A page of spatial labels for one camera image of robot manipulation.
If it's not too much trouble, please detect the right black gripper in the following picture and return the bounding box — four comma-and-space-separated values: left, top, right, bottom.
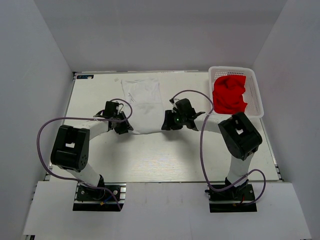
161, 110, 187, 131

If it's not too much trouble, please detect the white t shirt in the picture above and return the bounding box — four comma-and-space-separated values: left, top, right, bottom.
121, 78, 165, 135

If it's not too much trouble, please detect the red t shirt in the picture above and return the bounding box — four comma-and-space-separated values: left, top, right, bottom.
212, 75, 248, 115

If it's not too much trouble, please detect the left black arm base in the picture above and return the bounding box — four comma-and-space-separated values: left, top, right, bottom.
72, 183, 127, 212

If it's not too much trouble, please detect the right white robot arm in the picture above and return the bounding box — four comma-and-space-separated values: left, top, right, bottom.
161, 98, 262, 200

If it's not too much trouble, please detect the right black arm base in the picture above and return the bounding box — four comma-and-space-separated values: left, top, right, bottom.
204, 184, 257, 213

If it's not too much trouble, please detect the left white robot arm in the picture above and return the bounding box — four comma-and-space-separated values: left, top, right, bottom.
50, 98, 134, 200

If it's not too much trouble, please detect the blue table label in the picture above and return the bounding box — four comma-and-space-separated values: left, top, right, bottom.
76, 74, 94, 80

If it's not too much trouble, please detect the white plastic basket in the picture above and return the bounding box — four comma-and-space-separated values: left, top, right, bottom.
208, 66, 264, 119

